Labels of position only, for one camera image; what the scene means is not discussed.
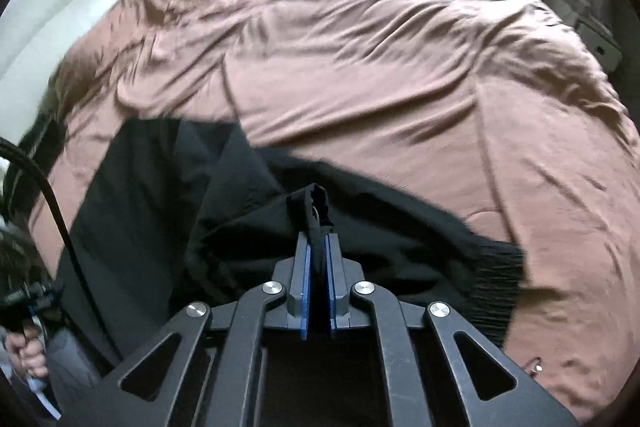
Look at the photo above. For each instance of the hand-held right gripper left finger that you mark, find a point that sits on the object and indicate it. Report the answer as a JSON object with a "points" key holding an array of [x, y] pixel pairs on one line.
{"points": [[305, 297]]}

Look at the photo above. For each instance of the white nightstand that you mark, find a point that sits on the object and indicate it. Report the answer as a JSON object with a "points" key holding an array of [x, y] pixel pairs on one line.
{"points": [[595, 34]]}

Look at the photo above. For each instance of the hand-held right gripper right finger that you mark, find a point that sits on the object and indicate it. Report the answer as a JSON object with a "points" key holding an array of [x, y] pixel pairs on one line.
{"points": [[332, 297]]}

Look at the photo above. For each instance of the person's left hand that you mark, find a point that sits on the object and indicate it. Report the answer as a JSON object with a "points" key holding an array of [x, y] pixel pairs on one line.
{"points": [[29, 357]]}

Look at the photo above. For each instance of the white padded headboard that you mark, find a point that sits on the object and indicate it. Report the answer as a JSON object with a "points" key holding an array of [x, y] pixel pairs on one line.
{"points": [[75, 7]]}

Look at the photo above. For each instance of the black pants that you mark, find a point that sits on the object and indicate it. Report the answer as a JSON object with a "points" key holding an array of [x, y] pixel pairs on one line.
{"points": [[150, 207]]}

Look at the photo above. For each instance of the brown blanket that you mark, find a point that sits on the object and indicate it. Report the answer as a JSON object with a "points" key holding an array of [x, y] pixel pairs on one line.
{"points": [[375, 82]]}

